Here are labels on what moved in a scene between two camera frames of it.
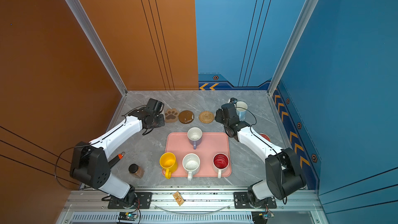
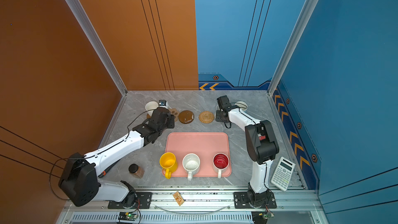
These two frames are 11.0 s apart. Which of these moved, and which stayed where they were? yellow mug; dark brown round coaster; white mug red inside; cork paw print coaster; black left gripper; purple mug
Moved: black left gripper; purple mug
Stayed: dark brown round coaster; white mug red inside; yellow mug; cork paw print coaster
